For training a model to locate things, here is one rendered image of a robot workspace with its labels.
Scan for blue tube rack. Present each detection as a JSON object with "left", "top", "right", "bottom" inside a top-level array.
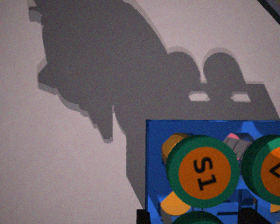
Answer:
[{"left": 145, "top": 120, "right": 280, "bottom": 224}]

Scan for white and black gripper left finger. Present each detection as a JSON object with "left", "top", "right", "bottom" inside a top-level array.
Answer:
[{"left": 137, "top": 209, "right": 151, "bottom": 224}]

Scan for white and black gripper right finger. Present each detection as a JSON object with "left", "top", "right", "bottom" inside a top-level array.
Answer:
[{"left": 237, "top": 207, "right": 272, "bottom": 224}]

